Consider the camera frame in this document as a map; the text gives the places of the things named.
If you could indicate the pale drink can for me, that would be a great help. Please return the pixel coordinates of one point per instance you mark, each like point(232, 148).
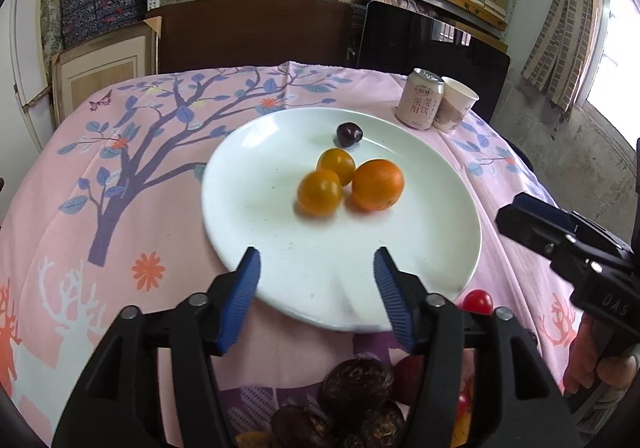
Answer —
point(419, 101)

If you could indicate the red plum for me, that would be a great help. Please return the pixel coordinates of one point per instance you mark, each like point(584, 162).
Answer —
point(406, 378)

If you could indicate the glass window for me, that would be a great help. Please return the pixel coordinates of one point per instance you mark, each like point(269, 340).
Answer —
point(620, 53)

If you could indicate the yellow-orange round fruit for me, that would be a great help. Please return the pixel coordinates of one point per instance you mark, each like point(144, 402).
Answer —
point(320, 191)
point(336, 163)

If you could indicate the black glossy panel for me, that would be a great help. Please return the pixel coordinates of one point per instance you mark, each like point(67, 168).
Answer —
point(415, 43)

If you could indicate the red cherry tomato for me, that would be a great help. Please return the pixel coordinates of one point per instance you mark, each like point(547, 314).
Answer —
point(464, 404)
point(477, 300)

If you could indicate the white board panel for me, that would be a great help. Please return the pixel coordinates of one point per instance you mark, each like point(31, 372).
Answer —
point(30, 93)

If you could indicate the white plate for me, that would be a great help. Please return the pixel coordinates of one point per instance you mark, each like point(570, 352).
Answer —
point(300, 268)

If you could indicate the orange mandarin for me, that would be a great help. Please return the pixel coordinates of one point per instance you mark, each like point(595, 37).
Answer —
point(462, 430)
point(377, 184)

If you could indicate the dark brown round fruit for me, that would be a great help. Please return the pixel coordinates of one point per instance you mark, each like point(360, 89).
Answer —
point(382, 425)
point(357, 385)
point(297, 428)

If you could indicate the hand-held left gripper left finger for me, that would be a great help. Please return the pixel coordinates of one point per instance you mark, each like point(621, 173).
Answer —
point(240, 298)

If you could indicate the black round stool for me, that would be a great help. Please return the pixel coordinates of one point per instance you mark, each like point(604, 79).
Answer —
point(525, 158)

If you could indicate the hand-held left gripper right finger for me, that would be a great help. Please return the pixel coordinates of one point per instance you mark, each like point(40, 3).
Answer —
point(392, 298)

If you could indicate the checked curtain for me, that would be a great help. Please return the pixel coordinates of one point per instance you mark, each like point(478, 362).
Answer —
point(565, 28)

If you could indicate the white paper cup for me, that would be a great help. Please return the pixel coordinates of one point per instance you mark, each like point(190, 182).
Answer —
point(457, 106)

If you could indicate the pink printed tablecloth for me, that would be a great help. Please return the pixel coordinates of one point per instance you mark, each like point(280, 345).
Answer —
point(125, 228)

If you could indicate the person's right hand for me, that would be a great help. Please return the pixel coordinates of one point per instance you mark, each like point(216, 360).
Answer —
point(582, 363)

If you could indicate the light wooden picture frame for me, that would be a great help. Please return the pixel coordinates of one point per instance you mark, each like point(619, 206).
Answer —
point(105, 73)

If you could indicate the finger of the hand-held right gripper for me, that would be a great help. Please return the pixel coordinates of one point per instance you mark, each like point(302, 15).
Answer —
point(545, 210)
point(530, 228)

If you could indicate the pink cloth bundle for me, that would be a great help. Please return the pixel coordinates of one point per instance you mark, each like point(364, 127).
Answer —
point(400, 4)

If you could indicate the stack of blue patterned boxes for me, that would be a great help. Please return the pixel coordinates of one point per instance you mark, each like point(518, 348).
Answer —
point(100, 11)

